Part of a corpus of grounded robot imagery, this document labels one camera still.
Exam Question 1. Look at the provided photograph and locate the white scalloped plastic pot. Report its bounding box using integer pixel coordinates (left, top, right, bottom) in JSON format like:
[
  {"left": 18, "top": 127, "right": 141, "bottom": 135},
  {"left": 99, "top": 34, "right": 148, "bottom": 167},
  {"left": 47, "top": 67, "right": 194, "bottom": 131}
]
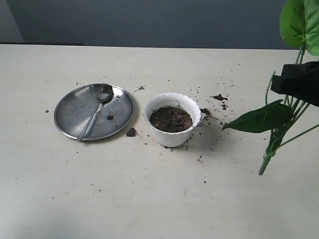
[{"left": 143, "top": 92, "right": 201, "bottom": 147}]

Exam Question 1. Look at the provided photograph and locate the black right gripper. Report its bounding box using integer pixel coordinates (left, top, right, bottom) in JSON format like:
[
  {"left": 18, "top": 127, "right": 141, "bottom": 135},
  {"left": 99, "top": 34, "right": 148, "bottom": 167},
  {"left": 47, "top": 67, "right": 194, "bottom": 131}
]
[{"left": 271, "top": 61, "right": 319, "bottom": 107}]

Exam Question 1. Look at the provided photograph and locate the steel spoon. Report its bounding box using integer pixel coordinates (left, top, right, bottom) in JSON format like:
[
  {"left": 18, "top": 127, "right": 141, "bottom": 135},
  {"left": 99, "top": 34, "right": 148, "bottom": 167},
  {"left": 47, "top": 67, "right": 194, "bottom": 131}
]
[{"left": 76, "top": 84, "right": 113, "bottom": 141}]

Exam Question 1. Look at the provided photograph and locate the soil clump near plate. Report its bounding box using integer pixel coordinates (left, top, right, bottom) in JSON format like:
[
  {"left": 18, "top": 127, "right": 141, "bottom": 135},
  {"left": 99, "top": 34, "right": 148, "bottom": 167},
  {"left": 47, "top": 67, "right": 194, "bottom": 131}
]
[{"left": 126, "top": 127, "right": 137, "bottom": 137}]

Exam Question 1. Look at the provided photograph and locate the artificial red flower plant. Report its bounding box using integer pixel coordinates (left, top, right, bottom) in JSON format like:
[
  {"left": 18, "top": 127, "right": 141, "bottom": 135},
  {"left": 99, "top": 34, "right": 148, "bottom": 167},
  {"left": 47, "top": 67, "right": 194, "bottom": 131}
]
[{"left": 223, "top": 0, "right": 319, "bottom": 175}]

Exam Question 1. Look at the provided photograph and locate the round steel plate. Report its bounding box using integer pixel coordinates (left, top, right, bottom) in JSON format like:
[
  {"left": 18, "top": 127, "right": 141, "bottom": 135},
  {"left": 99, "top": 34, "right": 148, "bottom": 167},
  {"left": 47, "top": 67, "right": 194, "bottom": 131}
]
[{"left": 54, "top": 83, "right": 136, "bottom": 141}]

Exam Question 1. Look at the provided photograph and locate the dark brown potting soil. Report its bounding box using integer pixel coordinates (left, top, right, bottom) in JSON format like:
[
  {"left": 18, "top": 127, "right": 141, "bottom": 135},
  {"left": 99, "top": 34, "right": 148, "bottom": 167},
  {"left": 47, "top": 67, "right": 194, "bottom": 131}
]
[{"left": 150, "top": 107, "right": 193, "bottom": 133}]

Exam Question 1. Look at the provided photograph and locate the clump of soil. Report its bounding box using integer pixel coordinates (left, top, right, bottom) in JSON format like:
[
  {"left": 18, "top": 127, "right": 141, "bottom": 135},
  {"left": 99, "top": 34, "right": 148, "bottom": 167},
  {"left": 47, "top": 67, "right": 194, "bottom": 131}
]
[{"left": 200, "top": 108, "right": 211, "bottom": 116}]

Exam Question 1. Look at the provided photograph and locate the soil clump near flower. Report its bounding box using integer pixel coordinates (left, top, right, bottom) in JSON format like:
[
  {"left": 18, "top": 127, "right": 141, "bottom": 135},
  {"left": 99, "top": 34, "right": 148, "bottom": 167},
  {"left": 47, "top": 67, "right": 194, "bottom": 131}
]
[{"left": 210, "top": 94, "right": 228, "bottom": 101}]

